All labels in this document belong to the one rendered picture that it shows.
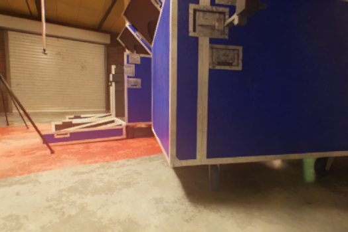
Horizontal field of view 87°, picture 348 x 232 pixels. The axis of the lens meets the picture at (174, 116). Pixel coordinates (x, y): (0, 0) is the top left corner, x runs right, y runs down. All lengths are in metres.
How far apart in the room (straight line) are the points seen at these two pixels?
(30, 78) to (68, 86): 1.12
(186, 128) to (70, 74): 7.38
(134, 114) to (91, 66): 6.12
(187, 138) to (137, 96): 1.42
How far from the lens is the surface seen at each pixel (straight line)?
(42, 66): 8.04
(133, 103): 2.14
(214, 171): 0.94
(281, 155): 1.05
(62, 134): 2.11
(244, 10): 0.65
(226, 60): 0.88
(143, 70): 2.19
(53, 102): 7.95
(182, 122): 0.79
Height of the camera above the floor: 0.45
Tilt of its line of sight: 5 degrees down
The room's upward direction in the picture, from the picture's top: 1 degrees clockwise
